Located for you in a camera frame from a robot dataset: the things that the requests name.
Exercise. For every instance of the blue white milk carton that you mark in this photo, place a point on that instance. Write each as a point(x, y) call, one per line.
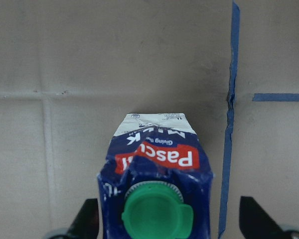
point(156, 180)

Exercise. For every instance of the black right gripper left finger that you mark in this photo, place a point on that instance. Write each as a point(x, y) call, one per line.
point(86, 223)

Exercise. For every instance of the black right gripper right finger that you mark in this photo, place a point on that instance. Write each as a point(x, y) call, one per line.
point(255, 222)

